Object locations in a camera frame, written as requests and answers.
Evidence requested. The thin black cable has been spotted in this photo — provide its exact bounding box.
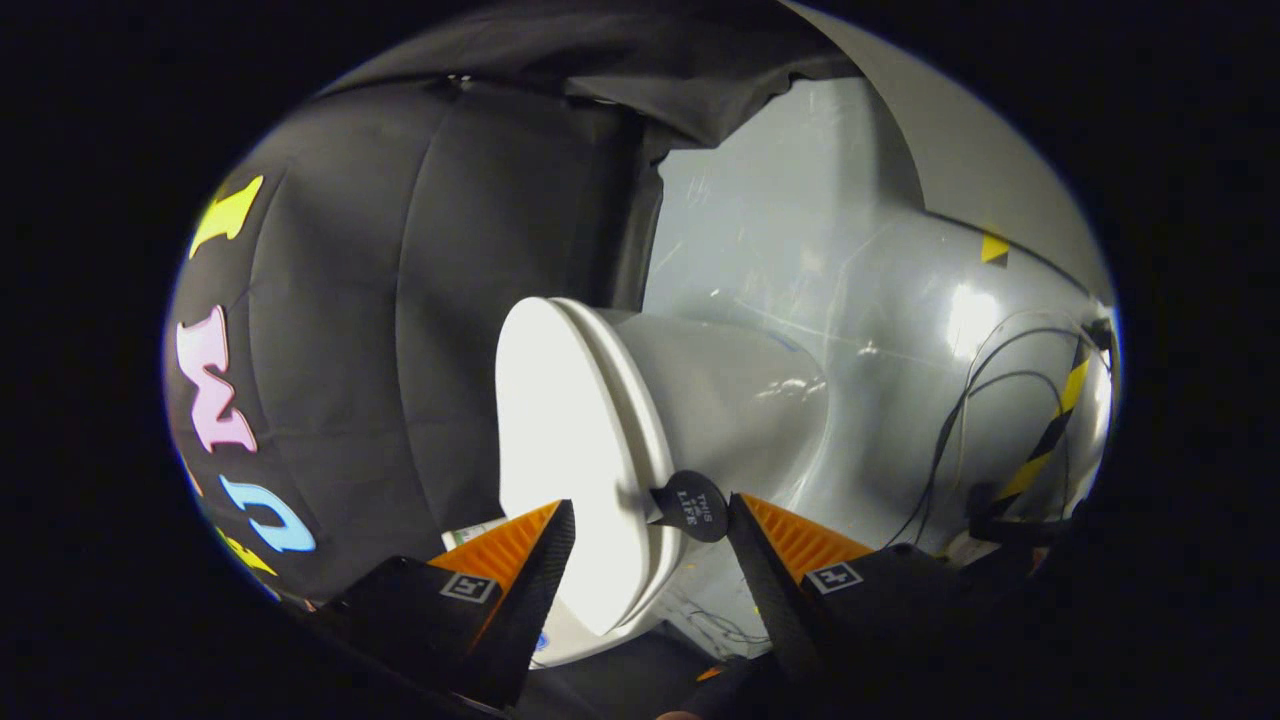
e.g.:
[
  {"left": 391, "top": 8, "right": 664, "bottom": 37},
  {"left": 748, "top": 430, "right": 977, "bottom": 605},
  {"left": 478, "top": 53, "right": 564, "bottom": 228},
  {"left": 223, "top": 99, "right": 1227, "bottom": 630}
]
[{"left": 882, "top": 308, "right": 1106, "bottom": 551}]

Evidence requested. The black round lid handle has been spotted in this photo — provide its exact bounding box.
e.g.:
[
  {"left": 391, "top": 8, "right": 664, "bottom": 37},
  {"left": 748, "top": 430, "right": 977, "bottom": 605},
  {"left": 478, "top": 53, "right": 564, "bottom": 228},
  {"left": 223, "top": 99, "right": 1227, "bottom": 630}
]
[{"left": 649, "top": 470, "right": 732, "bottom": 544}]

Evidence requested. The yellow black hazard tape strip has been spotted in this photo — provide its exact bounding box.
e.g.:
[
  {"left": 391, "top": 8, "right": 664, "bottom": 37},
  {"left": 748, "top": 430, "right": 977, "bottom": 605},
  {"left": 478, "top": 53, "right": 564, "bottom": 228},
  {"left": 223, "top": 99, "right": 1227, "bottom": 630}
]
[{"left": 985, "top": 340, "right": 1093, "bottom": 517}]

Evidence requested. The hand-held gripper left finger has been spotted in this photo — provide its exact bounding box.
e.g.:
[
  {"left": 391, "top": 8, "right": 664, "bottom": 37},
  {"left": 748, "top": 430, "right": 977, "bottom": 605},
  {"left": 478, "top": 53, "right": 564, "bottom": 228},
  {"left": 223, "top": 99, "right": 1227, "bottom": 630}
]
[{"left": 312, "top": 499, "right": 578, "bottom": 713}]

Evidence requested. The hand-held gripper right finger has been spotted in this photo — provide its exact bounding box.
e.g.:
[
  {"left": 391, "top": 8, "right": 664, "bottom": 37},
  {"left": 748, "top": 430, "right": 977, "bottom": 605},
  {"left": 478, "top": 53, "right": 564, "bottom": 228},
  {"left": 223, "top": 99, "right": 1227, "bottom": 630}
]
[{"left": 725, "top": 492, "right": 1011, "bottom": 701}]

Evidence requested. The black backdrop cloth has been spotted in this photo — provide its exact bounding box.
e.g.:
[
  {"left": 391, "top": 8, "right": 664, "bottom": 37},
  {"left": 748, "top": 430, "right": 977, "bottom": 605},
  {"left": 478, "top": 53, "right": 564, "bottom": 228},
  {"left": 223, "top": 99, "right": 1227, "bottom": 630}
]
[{"left": 165, "top": 0, "right": 861, "bottom": 641}]

